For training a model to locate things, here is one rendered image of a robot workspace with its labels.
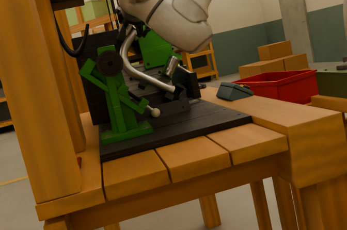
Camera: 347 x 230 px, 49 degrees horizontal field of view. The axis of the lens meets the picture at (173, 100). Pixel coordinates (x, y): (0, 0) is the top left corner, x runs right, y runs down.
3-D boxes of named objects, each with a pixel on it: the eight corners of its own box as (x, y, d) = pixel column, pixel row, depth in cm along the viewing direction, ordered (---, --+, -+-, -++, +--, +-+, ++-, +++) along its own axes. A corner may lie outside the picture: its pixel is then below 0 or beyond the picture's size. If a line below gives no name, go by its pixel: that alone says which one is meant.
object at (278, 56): (285, 75, 845) (279, 42, 835) (311, 74, 771) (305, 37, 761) (240, 88, 800) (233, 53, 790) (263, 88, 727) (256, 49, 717)
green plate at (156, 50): (172, 68, 149) (159, 17, 152) (175, 62, 141) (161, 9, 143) (144, 74, 147) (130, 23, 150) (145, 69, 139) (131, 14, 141)
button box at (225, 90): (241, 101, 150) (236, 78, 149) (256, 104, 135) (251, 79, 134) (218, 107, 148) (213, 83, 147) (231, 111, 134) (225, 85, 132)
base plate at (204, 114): (173, 93, 212) (172, 89, 212) (252, 121, 105) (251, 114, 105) (98, 111, 205) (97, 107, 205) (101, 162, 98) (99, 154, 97)
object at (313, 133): (193, 105, 236) (188, 82, 234) (352, 173, 90) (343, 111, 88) (171, 111, 234) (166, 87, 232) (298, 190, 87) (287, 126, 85)
